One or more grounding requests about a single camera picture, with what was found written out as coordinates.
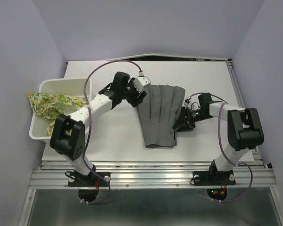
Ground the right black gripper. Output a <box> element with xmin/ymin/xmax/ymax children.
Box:
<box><xmin>172</xmin><ymin>105</ymin><xmax>213</xmax><ymax>132</ymax></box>

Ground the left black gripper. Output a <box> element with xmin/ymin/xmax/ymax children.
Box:
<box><xmin>121</xmin><ymin>78</ymin><xmax>147</xmax><ymax>108</ymax></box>

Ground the grey pleated skirt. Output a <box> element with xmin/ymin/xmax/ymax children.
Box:
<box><xmin>137</xmin><ymin>85</ymin><xmax>185</xmax><ymax>148</ymax></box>

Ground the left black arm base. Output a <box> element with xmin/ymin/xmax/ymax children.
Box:
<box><xmin>65</xmin><ymin>170</ymin><xmax>111</xmax><ymax>205</ymax></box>

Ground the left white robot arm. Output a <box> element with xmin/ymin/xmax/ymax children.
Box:
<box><xmin>50</xmin><ymin>72</ymin><xmax>151</xmax><ymax>186</ymax></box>

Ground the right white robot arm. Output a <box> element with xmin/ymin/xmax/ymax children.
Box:
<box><xmin>173</xmin><ymin>93</ymin><xmax>264</xmax><ymax>184</ymax></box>

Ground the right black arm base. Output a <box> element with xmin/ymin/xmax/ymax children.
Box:
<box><xmin>190</xmin><ymin>170</ymin><xmax>236</xmax><ymax>201</ymax></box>

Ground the yellow floral skirt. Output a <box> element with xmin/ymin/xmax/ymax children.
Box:
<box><xmin>28</xmin><ymin>93</ymin><xmax>86</xmax><ymax>136</ymax></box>

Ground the white plastic bin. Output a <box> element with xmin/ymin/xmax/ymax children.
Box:
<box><xmin>29</xmin><ymin>78</ymin><xmax>92</xmax><ymax>143</ymax></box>

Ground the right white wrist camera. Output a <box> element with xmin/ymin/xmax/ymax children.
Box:
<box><xmin>183</xmin><ymin>97</ymin><xmax>200</xmax><ymax>110</ymax></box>

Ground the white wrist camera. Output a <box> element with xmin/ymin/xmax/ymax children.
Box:
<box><xmin>183</xmin><ymin>97</ymin><xmax>200</xmax><ymax>110</ymax></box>
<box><xmin>133</xmin><ymin>76</ymin><xmax>151</xmax><ymax>93</ymax></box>

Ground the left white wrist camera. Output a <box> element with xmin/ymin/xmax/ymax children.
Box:
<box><xmin>133</xmin><ymin>76</ymin><xmax>151</xmax><ymax>93</ymax></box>

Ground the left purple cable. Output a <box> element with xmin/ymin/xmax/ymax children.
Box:
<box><xmin>80</xmin><ymin>59</ymin><xmax>147</xmax><ymax>205</ymax></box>

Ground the aluminium mounting rail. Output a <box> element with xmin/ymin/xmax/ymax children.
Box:
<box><xmin>28</xmin><ymin>161</ymin><xmax>278</xmax><ymax>189</ymax></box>

